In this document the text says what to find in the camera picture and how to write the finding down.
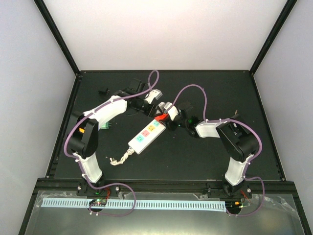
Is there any red cube socket adapter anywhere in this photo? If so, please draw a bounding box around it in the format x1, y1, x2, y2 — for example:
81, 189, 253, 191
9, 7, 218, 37
155, 113, 169, 122

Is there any green plug adapter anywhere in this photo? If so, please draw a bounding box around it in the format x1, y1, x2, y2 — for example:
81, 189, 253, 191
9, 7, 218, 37
100, 122, 112, 130

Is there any white charger block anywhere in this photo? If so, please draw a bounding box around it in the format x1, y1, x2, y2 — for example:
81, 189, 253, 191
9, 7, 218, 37
158, 102, 172, 113

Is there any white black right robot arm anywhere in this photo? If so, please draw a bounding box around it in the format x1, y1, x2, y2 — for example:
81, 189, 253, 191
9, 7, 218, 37
159, 102, 262, 197

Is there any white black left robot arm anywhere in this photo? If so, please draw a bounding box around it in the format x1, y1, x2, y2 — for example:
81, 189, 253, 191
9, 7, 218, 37
64, 80, 162, 195

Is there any white power strip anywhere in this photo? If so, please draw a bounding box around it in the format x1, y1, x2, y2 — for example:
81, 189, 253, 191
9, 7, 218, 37
128, 119, 166, 155

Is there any white power strip cord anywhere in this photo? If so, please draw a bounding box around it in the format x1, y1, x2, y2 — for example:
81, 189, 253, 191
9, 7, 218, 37
109, 147, 134, 167

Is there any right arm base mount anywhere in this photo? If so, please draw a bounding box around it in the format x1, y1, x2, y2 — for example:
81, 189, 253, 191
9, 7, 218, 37
206, 181, 248, 199

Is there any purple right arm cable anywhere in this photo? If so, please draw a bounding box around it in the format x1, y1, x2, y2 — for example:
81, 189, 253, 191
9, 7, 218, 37
171, 85, 265, 217

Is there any white slotted cable duct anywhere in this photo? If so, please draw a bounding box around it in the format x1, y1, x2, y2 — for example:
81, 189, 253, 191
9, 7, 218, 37
41, 198, 226, 212

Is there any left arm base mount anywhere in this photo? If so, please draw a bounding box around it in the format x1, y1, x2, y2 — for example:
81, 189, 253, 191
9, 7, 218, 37
76, 181, 121, 197

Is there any black front frame rail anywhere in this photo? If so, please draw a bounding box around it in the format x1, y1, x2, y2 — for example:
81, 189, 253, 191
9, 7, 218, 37
35, 178, 298, 196

